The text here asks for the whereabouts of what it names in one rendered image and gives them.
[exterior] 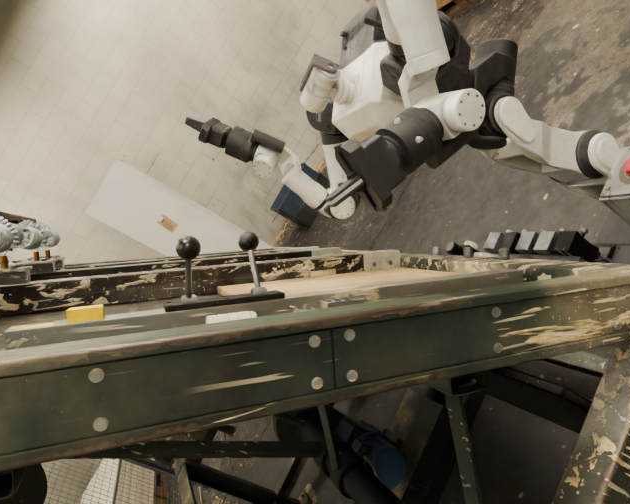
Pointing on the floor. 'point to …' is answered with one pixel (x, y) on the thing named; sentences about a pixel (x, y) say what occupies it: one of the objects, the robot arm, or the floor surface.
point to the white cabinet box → (159, 214)
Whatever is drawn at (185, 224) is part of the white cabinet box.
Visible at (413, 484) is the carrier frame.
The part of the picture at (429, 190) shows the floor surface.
